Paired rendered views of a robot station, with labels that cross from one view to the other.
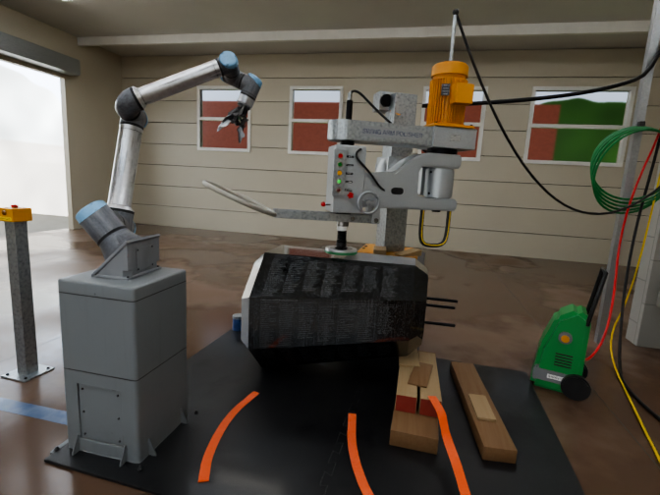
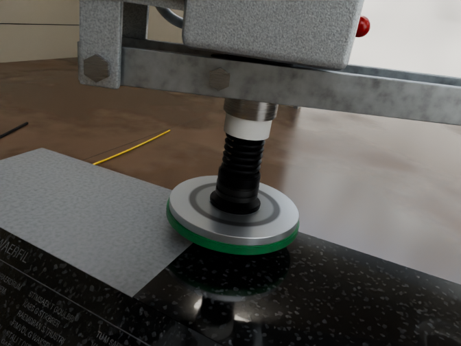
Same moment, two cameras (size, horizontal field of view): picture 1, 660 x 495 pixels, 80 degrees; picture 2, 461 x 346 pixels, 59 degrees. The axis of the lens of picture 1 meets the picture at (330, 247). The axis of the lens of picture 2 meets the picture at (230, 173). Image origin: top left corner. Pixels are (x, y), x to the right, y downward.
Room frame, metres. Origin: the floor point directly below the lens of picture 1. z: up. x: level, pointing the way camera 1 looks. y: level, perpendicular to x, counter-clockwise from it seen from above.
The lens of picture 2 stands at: (3.16, 0.01, 1.21)
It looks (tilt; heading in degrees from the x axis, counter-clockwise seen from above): 23 degrees down; 190
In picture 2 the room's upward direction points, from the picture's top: 9 degrees clockwise
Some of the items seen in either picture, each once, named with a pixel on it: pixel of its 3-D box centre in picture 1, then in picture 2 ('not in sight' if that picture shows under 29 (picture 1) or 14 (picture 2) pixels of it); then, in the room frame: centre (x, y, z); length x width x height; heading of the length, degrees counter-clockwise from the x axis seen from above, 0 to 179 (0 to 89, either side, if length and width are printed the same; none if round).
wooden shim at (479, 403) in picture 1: (481, 407); not in sight; (2.09, -0.93, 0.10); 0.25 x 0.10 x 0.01; 172
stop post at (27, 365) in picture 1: (22, 293); not in sight; (2.37, 1.93, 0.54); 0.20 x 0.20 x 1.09; 75
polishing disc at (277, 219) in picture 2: (341, 248); (234, 205); (2.57, -0.07, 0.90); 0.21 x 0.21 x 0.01
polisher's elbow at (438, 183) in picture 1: (438, 183); not in sight; (2.71, -0.72, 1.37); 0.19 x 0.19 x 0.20
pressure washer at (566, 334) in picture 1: (567, 327); not in sight; (2.58, -1.66, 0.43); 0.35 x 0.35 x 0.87; 60
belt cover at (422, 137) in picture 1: (399, 138); not in sight; (2.65, -0.42, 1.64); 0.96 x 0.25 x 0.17; 102
